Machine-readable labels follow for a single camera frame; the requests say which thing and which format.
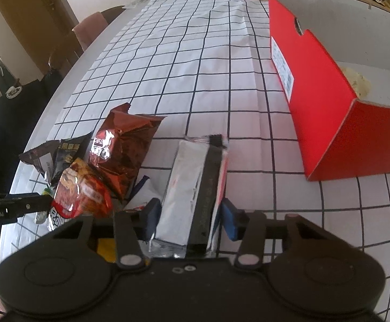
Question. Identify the silver foil snack packet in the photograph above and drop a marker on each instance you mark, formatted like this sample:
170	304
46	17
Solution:
185	191

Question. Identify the pink cloth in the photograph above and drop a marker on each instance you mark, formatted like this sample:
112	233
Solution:
89	30

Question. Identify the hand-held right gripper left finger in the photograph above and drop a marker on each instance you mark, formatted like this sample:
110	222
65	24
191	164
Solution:
153	214

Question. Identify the red cardboard box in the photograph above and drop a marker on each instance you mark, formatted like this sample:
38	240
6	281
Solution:
322	107

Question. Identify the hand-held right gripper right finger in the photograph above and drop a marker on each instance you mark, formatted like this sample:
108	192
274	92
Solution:
231	221

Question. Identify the small dark brown snack packet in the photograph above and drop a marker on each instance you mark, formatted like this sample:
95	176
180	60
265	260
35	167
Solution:
39	156

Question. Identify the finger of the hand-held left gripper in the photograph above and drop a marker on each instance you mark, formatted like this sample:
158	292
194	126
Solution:
30	204

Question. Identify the pale yellow snack packet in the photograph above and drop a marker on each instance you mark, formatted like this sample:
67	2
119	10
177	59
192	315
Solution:
357	80

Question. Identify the black snack packet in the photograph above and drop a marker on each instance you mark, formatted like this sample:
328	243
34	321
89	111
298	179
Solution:
66	156

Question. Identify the brown wooden door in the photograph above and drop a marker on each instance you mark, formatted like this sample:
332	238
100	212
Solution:
30	23

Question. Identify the small clear packet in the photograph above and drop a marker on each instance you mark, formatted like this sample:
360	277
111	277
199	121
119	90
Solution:
139	1

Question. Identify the black jacket with white logo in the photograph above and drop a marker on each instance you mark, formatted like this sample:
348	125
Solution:
20	107

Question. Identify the red orange snack packet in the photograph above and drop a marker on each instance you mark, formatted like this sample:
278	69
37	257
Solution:
77	191

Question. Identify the white blue snack packet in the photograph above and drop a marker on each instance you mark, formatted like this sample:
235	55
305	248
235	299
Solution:
144	191

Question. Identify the shiny brown snack bag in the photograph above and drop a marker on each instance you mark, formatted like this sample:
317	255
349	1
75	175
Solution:
121	154

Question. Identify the white checked tablecloth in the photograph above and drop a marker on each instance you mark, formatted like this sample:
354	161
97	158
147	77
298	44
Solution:
198	73

